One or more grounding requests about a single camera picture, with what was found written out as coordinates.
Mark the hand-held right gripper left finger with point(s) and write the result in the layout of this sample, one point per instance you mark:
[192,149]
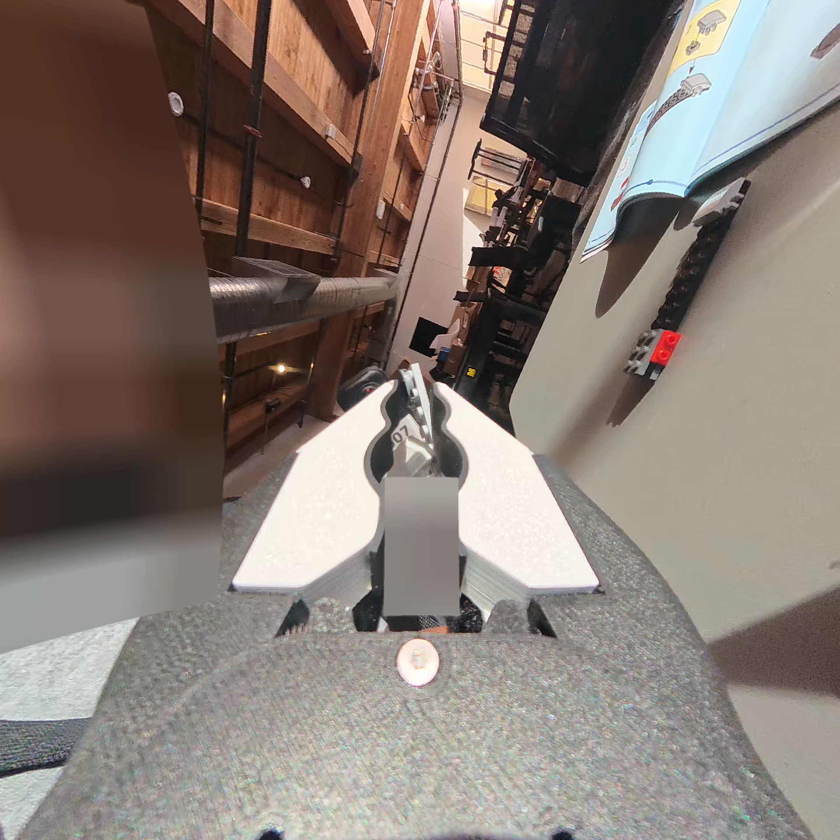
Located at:
[308,525]

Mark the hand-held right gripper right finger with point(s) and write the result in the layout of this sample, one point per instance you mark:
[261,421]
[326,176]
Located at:
[525,525]

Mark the grey toy brick plate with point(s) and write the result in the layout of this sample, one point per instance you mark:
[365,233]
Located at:
[415,400]

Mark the black toy brick beam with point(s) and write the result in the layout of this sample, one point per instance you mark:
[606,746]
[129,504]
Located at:
[689,282]

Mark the grey desk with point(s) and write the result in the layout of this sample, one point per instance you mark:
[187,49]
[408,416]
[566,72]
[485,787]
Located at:
[722,492]

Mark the black flat screen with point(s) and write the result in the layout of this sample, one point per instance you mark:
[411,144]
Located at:
[428,336]

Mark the black workbench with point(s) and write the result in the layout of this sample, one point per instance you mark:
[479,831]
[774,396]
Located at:
[505,354]

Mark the light blue instruction booklet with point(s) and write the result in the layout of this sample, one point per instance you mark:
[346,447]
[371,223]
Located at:
[722,98]

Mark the silver ventilation duct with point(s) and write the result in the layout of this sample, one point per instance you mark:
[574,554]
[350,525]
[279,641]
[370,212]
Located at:
[295,305]

